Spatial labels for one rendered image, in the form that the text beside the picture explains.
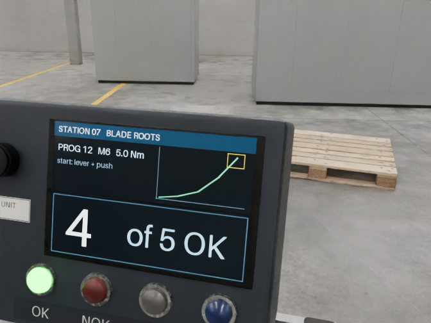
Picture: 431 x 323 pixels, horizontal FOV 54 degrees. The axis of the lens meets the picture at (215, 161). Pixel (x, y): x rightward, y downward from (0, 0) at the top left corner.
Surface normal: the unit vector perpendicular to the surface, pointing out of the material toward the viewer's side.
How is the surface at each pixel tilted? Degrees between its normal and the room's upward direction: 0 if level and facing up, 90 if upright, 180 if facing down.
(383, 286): 0
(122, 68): 90
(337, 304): 0
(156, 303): 73
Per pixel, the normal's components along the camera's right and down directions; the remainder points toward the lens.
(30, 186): -0.23, 0.07
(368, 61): -0.04, 0.34
